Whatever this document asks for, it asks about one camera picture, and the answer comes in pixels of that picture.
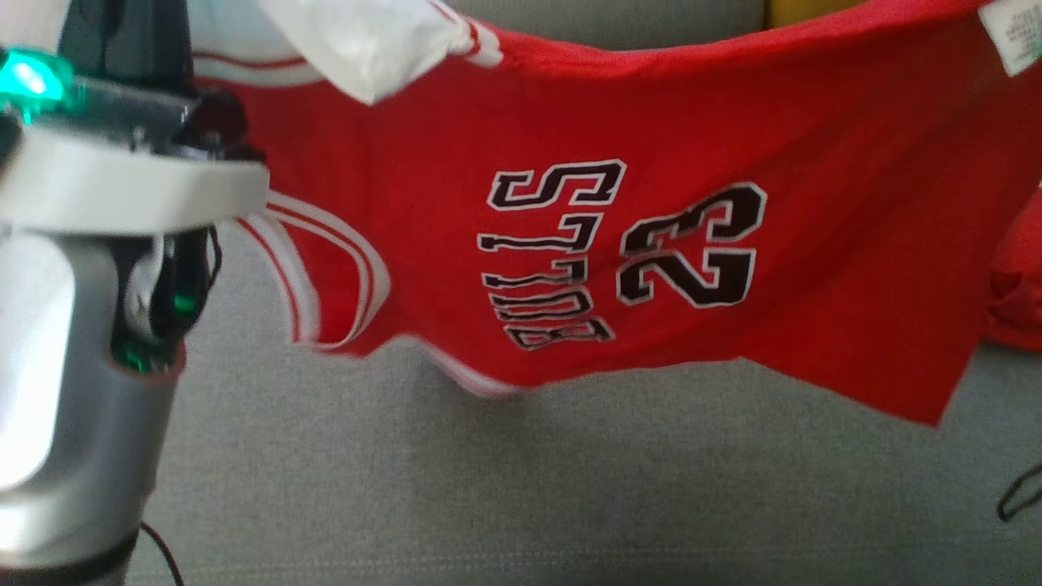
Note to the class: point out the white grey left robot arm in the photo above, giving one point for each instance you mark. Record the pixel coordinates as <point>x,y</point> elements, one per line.
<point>65,407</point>

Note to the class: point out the red shorts white stripe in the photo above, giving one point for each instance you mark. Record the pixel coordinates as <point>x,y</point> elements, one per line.
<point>1017,285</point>

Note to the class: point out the grey sofa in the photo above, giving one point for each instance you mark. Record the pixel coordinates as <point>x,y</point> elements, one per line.
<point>570,488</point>

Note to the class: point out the large yellow sofa backrest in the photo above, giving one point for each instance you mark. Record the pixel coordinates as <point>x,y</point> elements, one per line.
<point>806,8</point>

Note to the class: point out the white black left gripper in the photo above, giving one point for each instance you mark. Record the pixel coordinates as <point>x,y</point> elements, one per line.
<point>122,191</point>

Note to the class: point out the red basketball jersey white trim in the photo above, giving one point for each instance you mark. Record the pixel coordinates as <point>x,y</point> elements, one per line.
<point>570,106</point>

